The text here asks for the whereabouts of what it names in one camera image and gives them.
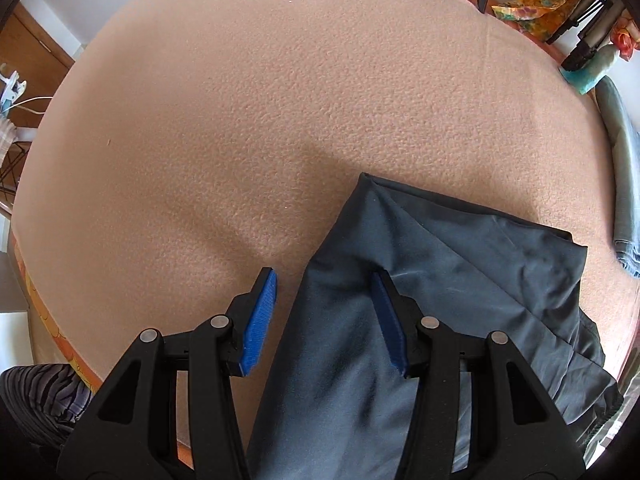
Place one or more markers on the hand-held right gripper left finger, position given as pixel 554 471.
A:
pixel 257 325

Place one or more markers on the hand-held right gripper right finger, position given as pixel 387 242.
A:
pixel 390 320

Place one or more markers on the dark grey pants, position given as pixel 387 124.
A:
pixel 450 260

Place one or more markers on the peach fleece blanket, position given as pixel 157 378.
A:
pixel 250 110

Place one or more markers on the person's striped trouser leg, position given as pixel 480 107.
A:
pixel 40 390

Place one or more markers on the folded light blue jeans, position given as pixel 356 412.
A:
pixel 625 185

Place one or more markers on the green bottle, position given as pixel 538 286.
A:
pixel 592 77

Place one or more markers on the pink plaid cloth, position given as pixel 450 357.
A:
pixel 6 132

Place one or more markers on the black folded stand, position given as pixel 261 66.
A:
pixel 580 57

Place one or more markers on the white clip lamp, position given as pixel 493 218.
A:
pixel 12 87

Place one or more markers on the orange patterned scarf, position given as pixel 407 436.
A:
pixel 540 10

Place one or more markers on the wooden door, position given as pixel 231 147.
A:
pixel 35 45

